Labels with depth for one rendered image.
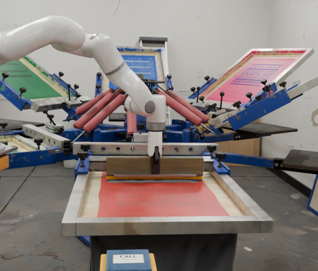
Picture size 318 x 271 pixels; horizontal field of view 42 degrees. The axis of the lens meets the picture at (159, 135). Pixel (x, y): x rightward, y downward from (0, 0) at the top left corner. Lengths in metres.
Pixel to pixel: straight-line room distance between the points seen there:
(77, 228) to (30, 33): 0.60
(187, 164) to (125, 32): 4.31
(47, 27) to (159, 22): 4.54
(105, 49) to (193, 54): 4.50
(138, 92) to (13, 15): 4.62
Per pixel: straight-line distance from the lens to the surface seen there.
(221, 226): 1.18
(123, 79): 1.45
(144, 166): 1.61
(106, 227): 1.14
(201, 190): 1.55
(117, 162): 1.60
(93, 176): 1.70
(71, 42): 1.36
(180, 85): 5.86
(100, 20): 5.81
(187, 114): 2.31
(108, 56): 1.43
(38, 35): 1.35
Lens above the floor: 1.41
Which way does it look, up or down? 10 degrees down
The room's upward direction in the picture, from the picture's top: 2 degrees clockwise
